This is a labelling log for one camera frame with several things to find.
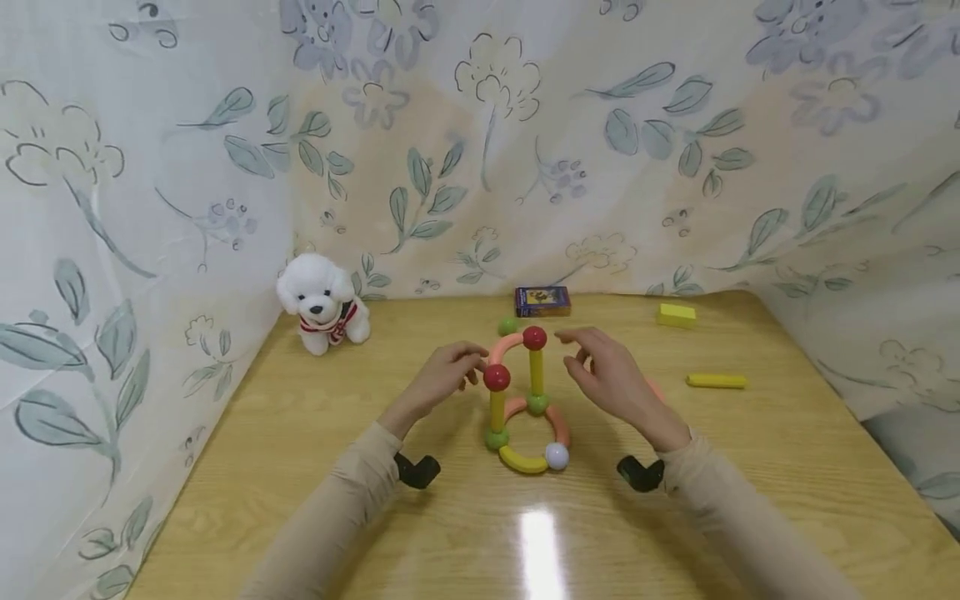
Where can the yellow curved stick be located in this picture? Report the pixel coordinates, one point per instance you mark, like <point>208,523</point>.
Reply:
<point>523,461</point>

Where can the person's right fingers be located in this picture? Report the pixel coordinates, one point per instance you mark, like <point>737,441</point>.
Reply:
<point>579,373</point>

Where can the white ball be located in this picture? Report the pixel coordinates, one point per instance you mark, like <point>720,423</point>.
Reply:
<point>556,456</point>

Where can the orange curved stick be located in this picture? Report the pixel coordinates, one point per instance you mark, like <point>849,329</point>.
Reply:
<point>514,408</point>
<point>505,347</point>
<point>559,425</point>

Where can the person's right thumb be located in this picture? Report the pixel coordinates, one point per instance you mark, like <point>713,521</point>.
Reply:
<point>579,336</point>

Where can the purple card box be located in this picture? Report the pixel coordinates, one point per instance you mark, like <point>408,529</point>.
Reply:
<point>542,301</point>

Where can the black wrist band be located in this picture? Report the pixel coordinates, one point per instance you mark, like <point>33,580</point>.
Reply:
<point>418,471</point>
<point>641,473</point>

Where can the green ball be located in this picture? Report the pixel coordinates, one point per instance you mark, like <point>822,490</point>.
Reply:
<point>496,438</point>
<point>537,404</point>
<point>508,326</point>

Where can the person's right forearm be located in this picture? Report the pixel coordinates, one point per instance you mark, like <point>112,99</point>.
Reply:
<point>739,521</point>

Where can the red ball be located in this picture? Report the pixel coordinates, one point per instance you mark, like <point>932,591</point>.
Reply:
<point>534,338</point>
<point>496,377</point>

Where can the yellow block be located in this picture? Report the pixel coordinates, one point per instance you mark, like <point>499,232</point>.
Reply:
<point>676,315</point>

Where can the person's left forearm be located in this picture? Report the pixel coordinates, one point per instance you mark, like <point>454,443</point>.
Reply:
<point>341,525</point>

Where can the yellow straight stick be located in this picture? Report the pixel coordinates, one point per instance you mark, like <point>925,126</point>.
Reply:
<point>717,381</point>
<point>497,410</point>
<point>536,372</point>

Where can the person's left hand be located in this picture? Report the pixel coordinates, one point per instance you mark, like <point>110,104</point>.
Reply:
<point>439,383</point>

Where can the person's right hand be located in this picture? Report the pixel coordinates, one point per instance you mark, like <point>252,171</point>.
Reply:
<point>622,387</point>

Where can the white plush dog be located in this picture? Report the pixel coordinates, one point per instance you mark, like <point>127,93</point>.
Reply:
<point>322,304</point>

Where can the person's left fingers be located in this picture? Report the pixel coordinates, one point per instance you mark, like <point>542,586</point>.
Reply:
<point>469,362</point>

